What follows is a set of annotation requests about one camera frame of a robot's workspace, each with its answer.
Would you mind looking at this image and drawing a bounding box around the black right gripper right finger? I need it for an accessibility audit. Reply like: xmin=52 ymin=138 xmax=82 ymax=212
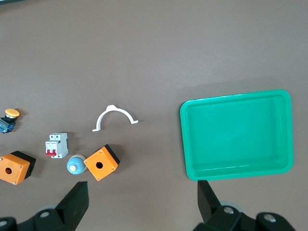
xmin=192 ymin=180 xmax=296 ymax=231

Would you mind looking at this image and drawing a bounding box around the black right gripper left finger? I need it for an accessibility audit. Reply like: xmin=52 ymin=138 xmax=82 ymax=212
xmin=16 ymin=181 xmax=90 ymax=231

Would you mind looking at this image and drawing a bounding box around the white circuit breaker red switch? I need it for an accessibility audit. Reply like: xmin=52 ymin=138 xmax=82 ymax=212
xmin=44 ymin=132 xmax=69 ymax=159

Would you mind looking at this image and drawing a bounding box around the orange button box black base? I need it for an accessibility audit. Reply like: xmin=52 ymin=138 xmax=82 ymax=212
xmin=83 ymin=143 xmax=121 ymax=182
xmin=0 ymin=150 xmax=37 ymax=185

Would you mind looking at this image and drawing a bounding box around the green plastic tray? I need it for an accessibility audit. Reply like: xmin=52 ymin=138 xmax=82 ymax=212
xmin=179 ymin=89 xmax=294 ymax=182

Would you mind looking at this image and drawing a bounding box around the yellow mushroom push button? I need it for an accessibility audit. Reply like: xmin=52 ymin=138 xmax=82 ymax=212
xmin=0 ymin=108 xmax=21 ymax=134

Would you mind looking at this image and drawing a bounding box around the small white half-ring clamp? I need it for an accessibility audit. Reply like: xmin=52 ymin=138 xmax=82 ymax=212
xmin=92 ymin=104 xmax=139 ymax=132

